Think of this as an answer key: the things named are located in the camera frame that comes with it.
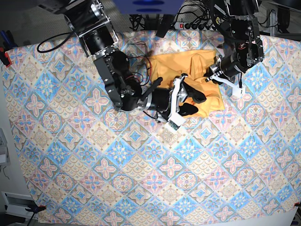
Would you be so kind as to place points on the black clamp on table edge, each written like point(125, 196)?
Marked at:
point(165, 25)

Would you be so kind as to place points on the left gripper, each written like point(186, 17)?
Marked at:
point(227, 67)

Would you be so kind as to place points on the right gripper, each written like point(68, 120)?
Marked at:
point(158, 99)

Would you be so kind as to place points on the yellow T-shirt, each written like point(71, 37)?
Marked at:
point(194, 63)

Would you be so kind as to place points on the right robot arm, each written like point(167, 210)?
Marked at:
point(98, 39)

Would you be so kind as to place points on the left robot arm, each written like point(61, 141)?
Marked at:
point(236, 21)

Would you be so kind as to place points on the aluminium rail with clamp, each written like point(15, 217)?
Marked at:
point(21, 205)

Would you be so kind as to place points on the red clamp left edge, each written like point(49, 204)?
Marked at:
point(4, 57)

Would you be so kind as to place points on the blue patterned tablecloth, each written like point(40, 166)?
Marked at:
point(90, 165)

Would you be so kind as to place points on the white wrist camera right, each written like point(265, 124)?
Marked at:
point(178, 95)

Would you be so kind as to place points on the white power strip red switch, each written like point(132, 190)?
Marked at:
point(205, 26)

